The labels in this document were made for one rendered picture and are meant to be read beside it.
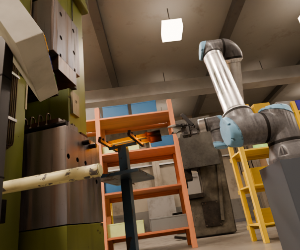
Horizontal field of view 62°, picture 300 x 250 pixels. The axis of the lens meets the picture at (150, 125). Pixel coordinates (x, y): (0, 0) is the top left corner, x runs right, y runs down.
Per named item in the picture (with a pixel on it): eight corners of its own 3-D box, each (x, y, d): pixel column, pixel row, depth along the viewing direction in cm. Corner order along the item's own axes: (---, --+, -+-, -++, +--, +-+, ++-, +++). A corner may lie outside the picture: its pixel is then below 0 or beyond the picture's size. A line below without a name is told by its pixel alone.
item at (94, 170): (104, 178, 87) (103, 163, 89) (98, 176, 82) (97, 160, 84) (-6, 198, 94) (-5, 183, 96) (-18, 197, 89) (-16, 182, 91)
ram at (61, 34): (86, 83, 170) (84, 36, 185) (53, 49, 135) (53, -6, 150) (31, 96, 177) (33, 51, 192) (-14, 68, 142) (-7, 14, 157)
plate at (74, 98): (79, 117, 177) (79, 96, 184) (73, 112, 169) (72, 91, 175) (77, 118, 178) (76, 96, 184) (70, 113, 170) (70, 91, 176)
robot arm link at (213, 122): (226, 126, 159) (222, 111, 163) (206, 130, 162) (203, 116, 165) (226, 130, 168) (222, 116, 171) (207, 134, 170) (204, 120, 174)
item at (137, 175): (154, 179, 185) (154, 176, 186) (137, 170, 149) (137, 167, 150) (116, 186, 192) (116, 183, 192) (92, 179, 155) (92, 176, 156)
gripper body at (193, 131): (181, 135, 166) (199, 131, 163) (179, 123, 169) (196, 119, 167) (183, 138, 173) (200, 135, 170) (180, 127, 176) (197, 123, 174)
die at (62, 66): (76, 86, 155) (76, 73, 158) (58, 69, 136) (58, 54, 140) (17, 101, 162) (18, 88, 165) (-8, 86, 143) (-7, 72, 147)
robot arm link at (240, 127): (271, 132, 110) (222, 31, 153) (232, 138, 109) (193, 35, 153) (261, 150, 122) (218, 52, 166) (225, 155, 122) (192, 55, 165)
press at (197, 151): (177, 243, 482) (157, 114, 581) (172, 239, 601) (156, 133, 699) (249, 232, 487) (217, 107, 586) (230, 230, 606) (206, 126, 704)
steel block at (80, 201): (103, 221, 138) (99, 145, 154) (67, 224, 103) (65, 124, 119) (14, 235, 147) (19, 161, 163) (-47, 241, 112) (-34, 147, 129)
